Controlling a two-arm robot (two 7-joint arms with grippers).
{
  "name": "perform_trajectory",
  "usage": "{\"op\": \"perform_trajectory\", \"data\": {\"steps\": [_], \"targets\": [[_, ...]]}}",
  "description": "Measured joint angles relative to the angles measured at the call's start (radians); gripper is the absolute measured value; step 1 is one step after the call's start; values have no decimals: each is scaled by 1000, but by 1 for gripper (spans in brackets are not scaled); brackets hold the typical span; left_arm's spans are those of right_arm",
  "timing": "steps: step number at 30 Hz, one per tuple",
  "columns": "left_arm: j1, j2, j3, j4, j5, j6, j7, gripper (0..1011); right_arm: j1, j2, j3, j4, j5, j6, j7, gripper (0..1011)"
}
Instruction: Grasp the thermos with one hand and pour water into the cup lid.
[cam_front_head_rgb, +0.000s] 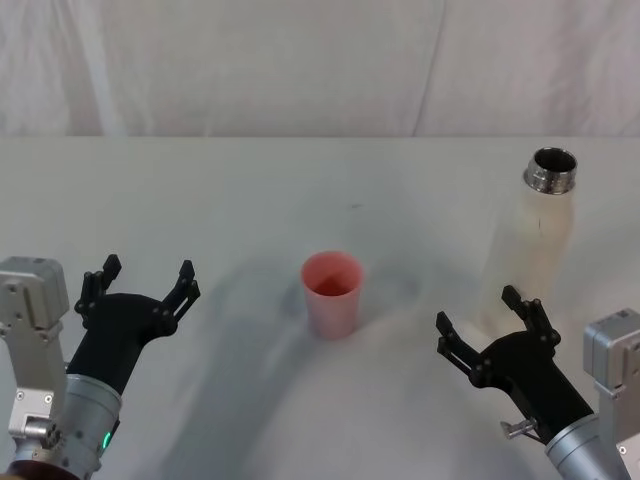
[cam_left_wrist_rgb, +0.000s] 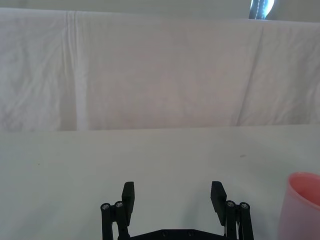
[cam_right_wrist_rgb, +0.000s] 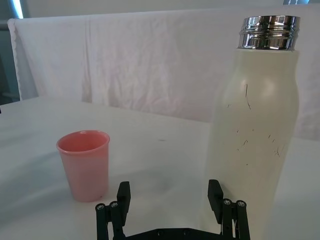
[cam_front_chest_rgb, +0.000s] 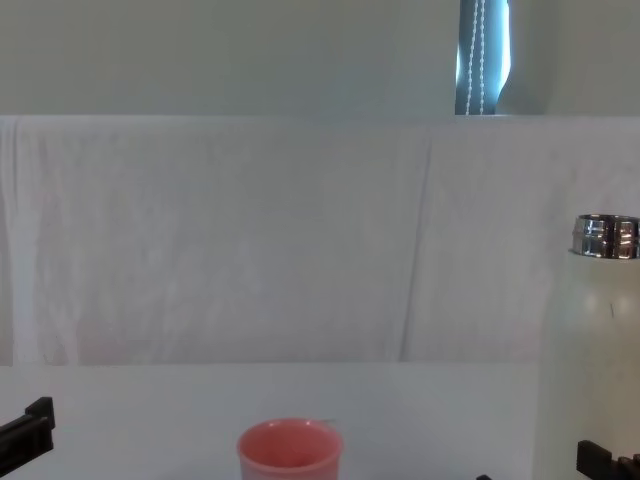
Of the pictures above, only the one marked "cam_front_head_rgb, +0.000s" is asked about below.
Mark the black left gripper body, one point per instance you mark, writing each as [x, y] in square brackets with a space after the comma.
[117, 330]

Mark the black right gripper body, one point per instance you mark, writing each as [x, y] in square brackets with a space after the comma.
[535, 375]

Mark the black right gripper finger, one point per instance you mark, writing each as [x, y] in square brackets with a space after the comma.
[457, 350]
[537, 320]

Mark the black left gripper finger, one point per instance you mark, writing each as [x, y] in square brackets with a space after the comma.
[95, 287]
[180, 297]

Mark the cream vacuum bottle steel neck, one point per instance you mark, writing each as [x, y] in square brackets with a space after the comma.
[535, 240]

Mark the white table cloth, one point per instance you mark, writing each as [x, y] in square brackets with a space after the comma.
[250, 200]

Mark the pink plastic cup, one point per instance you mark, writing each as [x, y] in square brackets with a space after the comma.
[332, 305]

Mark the white curtain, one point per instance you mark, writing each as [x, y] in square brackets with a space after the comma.
[300, 65]

